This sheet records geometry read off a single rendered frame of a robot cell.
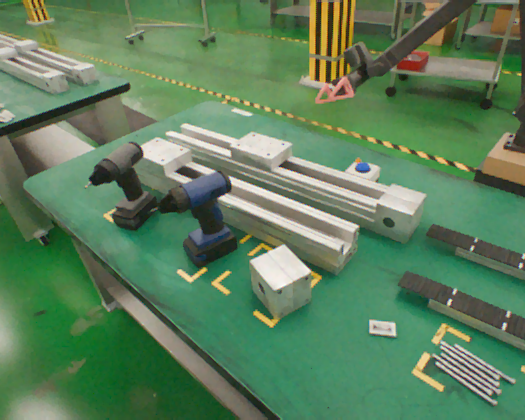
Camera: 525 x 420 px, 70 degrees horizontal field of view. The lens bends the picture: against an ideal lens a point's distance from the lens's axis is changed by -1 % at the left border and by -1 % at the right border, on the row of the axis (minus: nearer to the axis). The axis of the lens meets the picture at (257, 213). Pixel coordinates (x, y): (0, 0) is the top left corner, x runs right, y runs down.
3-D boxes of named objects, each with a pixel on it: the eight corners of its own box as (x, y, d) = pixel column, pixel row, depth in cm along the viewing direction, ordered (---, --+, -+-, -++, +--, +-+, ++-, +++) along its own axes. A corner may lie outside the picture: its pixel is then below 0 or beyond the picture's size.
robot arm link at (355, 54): (384, 71, 121) (392, 63, 126) (369, 37, 117) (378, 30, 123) (352, 86, 129) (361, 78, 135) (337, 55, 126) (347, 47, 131)
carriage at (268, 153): (292, 162, 118) (292, 143, 114) (272, 179, 112) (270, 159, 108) (253, 150, 127) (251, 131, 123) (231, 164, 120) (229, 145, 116)
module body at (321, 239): (356, 251, 94) (359, 225, 88) (336, 276, 88) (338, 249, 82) (151, 165, 135) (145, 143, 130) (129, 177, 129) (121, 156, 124)
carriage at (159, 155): (194, 168, 120) (190, 149, 116) (168, 184, 114) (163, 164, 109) (161, 155, 129) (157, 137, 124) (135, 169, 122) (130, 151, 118)
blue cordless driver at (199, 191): (242, 248, 97) (233, 176, 84) (172, 283, 89) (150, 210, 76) (228, 232, 103) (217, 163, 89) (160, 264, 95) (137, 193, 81)
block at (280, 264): (319, 296, 83) (321, 266, 77) (276, 320, 79) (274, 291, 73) (293, 269, 90) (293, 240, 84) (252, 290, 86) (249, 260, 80)
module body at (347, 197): (387, 212, 105) (391, 186, 100) (371, 231, 99) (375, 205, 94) (189, 143, 147) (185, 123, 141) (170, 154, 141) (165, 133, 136)
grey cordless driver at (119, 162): (162, 206, 115) (144, 141, 101) (120, 248, 101) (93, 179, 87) (142, 201, 117) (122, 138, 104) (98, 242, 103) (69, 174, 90)
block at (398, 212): (422, 218, 102) (430, 189, 96) (405, 244, 94) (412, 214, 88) (390, 207, 106) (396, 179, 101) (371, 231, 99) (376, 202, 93)
